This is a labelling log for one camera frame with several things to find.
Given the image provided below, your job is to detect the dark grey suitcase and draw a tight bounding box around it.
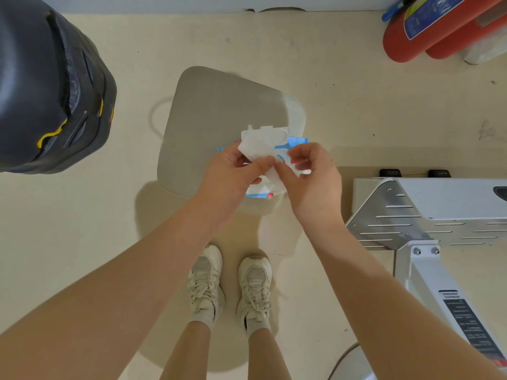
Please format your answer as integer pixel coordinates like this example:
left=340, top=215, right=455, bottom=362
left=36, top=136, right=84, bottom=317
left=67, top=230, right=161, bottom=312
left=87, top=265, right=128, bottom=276
left=0, top=0, right=118, bottom=175

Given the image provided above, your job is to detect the clear plastic bag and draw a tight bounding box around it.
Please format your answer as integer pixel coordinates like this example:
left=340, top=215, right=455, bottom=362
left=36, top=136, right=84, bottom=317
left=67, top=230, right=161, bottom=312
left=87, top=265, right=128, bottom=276
left=463, top=24, right=507, bottom=66

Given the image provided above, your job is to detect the grey lidded trash bin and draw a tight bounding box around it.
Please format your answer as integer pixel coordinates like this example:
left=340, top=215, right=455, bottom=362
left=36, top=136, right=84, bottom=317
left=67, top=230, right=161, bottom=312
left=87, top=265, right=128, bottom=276
left=156, top=66, right=309, bottom=216

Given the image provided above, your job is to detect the person's white sneaker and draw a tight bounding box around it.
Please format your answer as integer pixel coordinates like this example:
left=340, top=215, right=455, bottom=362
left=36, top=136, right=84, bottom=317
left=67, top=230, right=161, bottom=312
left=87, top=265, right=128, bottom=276
left=186, top=244, right=226, bottom=326
left=236, top=253, right=273, bottom=334

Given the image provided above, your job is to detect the person's right leg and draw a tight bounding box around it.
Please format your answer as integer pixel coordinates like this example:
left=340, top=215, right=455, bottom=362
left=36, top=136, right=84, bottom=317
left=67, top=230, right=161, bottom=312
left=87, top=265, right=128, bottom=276
left=245, top=318, right=292, bottom=380

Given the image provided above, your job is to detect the person's left forearm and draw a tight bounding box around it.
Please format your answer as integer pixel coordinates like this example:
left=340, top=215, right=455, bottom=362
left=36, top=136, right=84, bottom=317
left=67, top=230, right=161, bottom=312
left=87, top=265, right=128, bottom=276
left=0, top=202, right=238, bottom=380

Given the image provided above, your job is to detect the person's left leg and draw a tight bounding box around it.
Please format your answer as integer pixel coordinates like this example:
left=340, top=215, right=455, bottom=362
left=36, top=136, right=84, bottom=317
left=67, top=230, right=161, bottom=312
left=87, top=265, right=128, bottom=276
left=158, top=310, right=214, bottom=380

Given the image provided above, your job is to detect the person's right white sneaker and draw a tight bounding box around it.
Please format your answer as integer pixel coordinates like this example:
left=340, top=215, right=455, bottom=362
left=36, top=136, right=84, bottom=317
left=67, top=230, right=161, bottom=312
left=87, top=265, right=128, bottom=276
left=236, top=253, right=273, bottom=334

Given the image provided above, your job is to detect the white wet wipe sheet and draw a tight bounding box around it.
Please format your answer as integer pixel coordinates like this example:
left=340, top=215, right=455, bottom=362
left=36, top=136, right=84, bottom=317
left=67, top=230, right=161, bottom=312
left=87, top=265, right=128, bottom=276
left=240, top=124, right=306, bottom=195

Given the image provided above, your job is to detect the person's left hand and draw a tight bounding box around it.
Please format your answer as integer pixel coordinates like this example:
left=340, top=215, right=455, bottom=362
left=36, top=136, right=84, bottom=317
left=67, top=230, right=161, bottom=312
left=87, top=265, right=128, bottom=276
left=193, top=141, right=279, bottom=225

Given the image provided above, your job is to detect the large red fire extinguisher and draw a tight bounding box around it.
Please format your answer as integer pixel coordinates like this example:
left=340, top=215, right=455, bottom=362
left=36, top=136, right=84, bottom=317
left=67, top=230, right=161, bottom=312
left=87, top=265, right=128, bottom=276
left=382, top=0, right=505, bottom=63

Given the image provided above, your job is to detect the person's right hand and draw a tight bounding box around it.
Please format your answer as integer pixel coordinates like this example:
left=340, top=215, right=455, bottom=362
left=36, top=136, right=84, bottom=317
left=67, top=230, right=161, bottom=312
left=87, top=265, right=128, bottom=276
left=275, top=142, right=344, bottom=235

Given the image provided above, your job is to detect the person's left white sneaker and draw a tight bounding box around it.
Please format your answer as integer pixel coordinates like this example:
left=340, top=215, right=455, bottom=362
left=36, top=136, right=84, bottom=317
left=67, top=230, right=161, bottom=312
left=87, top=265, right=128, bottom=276
left=186, top=244, right=226, bottom=326

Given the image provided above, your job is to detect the blue white wipe packet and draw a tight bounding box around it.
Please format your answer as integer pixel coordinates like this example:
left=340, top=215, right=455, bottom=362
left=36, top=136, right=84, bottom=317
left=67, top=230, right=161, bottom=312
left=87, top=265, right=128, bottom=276
left=217, top=136, right=309, bottom=199

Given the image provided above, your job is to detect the small red fire extinguisher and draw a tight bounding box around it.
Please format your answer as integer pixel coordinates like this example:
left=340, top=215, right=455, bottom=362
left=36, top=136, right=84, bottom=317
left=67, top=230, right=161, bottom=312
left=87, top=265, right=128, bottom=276
left=425, top=12, right=507, bottom=60

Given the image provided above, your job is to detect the person's leg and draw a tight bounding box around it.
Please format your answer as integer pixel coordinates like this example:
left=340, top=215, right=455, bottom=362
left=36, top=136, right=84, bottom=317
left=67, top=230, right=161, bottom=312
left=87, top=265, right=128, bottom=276
left=245, top=318, right=292, bottom=380
left=158, top=310, right=214, bottom=380

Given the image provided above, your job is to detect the white metal machine stand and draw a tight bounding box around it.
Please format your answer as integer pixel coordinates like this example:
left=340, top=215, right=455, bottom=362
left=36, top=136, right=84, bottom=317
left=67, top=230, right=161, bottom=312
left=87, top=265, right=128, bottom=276
left=345, top=177, right=507, bottom=372

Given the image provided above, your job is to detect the person's right forearm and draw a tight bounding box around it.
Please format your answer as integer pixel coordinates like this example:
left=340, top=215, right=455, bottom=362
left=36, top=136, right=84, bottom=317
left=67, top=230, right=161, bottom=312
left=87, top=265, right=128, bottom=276
left=300, top=217, right=507, bottom=380

